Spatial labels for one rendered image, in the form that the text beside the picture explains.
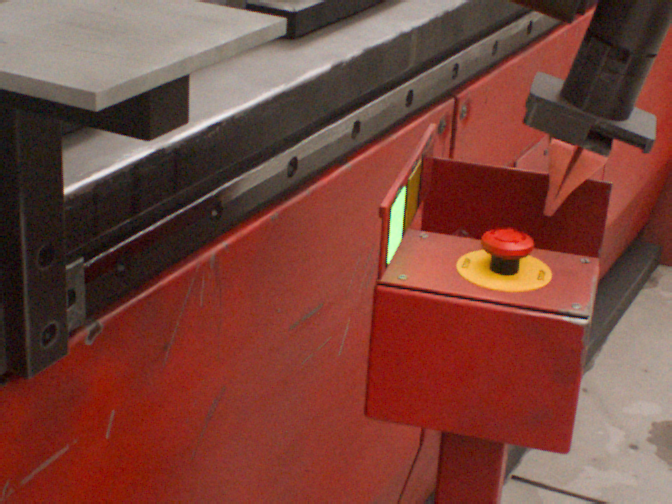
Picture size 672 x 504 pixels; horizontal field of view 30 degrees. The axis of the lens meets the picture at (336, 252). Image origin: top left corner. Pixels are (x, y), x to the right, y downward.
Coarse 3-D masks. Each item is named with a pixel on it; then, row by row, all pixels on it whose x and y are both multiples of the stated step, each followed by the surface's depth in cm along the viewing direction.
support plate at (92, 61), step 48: (48, 0) 73; (96, 0) 74; (144, 0) 75; (192, 0) 75; (0, 48) 64; (48, 48) 64; (96, 48) 65; (144, 48) 65; (192, 48) 66; (240, 48) 69; (48, 96) 60; (96, 96) 58
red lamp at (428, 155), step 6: (432, 144) 105; (426, 150) 103; (432, 150) 106; (426, 156) 103; (432, 156) 107; (426, 162) 104; (432, 162) 107; (426, 168) 104; (426, 174) 105; (426, 180) 105; (426, 186) 106; (420, 192) 104; (426, 192) 106; (420, 198) 104
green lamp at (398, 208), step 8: (400, 200) 94; (392, 208) 91; (400, 208) 94; (392, 216) 92; (400, 216) 95; (392, 224) 92; (400, 224) 96; (392, 232) 93; (400, 232) 96; (392, 240) 93; (400, 240) 97; (392, 248) 94
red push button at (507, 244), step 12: (504, 228) 95; (492, 240) 93; (504, 240) 93; (516, 240) 93; (528, 240) 94; (492, 252) 93; (504, 252) 92; (516, 252) 92; (528, 252) 93; (492, 264) 95; (504, 264) 94; (516, 264) 94
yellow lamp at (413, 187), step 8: (416, 168) 99; (416, 176) 100; (408, 184) 97; (416, 184) 100; (408, 192) 97; (416, 192) 101; (408, 200) 98; (416, 200) 102; (408, 208) 98; (416, 208) 102; (408, 216) 99; (408, 224) 100
